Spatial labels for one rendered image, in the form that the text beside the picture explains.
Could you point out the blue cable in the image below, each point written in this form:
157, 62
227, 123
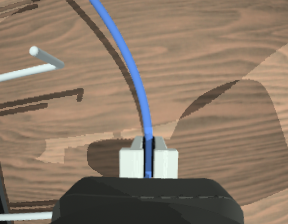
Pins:
148, 134

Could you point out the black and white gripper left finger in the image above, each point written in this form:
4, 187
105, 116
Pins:
132, 161

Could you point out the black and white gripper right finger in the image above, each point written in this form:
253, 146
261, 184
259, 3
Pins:
165, 159

